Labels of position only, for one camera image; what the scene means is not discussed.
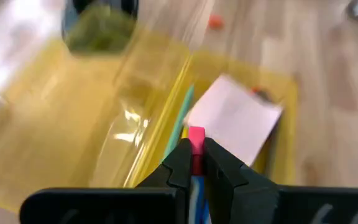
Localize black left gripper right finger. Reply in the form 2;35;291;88
204;138;358;224

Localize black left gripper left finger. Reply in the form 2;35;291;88
19;138;194;224

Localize pink sticky note pad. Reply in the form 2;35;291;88
183;73;284;167

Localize small pink eraser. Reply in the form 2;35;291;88
187;126;206;177
208;14;225;31

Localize teal pencil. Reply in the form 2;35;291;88
162;83;196;162

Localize yellow transparent pencil box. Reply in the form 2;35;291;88
0;30;300;213

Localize red-handled scissors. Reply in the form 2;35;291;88
250;85;275;103

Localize green column cactus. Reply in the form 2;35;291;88
67;4;136;55

